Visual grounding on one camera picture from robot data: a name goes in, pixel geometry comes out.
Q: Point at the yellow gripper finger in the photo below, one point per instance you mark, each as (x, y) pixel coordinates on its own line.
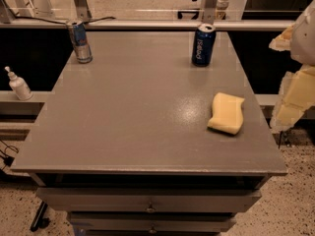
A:
(296, 95)
(283, 41)

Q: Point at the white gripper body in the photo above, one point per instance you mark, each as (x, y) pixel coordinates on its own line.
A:
(305, 39)

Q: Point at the yellow sponge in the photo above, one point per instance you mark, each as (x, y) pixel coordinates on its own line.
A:
(227, 113)

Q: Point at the blue pepsi can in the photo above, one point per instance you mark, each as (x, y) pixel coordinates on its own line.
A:
(204, 40)

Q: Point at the red bull can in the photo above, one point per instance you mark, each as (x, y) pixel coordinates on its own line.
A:
(79, 40)

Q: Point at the grey lower drawer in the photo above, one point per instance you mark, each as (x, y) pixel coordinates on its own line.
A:
(154, 222)

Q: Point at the grey drawer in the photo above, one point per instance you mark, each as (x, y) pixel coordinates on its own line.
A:
(148, 200)
(154, 222)

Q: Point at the white pump bottle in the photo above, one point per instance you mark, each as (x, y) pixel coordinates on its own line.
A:
(18, 85)

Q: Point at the grey upper drawer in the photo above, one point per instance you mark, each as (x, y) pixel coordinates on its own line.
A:
(148, 200)

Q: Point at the black table leg foot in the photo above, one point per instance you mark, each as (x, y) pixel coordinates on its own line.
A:
(40, 221)

